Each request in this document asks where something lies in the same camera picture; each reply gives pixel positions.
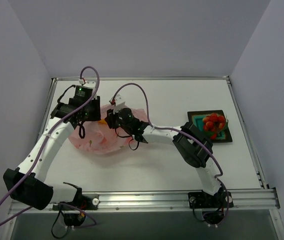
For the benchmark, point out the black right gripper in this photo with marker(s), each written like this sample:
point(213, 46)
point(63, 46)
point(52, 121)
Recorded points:
point(109, 120)

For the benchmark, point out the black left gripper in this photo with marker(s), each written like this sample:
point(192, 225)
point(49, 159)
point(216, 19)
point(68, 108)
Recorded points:
point(95, 108)

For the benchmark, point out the pink plastic bag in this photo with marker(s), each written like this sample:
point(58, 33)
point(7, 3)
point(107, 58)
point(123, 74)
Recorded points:
point(99, 138)

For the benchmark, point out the red fake berry cluster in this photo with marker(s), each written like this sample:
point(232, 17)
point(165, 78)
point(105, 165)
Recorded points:
point(215, 126)

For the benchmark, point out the orange fake fruit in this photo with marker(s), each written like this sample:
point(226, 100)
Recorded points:
point(102, 122)

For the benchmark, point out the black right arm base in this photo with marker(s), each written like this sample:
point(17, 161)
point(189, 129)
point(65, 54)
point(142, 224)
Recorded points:
point(202, 200)

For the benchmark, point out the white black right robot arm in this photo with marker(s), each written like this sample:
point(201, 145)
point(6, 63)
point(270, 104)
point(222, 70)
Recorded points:
point(193, 145)

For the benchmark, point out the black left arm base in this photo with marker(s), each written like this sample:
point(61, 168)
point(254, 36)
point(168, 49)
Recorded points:
point(88, 201)

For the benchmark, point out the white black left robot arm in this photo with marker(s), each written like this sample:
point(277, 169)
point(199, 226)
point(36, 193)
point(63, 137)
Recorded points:
point(26, 183)

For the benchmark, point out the black square plate teal centre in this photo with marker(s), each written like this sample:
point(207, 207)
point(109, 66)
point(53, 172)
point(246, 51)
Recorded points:
point(196, 118)

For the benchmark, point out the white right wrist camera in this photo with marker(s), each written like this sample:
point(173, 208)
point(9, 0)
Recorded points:
point(118, 103)

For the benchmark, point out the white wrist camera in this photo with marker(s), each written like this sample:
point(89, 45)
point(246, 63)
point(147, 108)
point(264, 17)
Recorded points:
point(118, 103)
point(86, 83)

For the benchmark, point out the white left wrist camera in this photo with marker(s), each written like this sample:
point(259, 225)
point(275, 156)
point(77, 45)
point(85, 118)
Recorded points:
point(86, 83)

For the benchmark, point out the aluminium front rail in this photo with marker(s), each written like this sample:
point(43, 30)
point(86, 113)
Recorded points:
point(178, 200)

